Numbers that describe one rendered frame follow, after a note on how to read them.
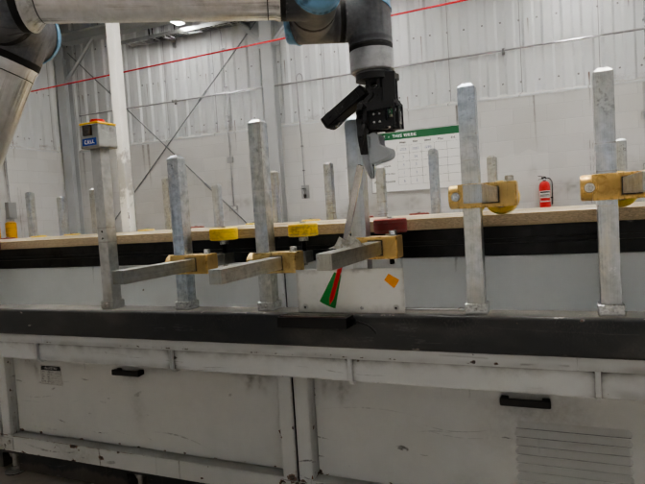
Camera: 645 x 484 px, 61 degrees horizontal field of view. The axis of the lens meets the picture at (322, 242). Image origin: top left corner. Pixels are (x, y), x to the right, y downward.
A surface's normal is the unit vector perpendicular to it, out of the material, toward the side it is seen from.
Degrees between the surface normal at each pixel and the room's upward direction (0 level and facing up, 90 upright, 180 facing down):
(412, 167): 90
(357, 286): 90
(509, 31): 90
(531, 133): 90
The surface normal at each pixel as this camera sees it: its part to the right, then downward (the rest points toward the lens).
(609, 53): -0.35, 0.07
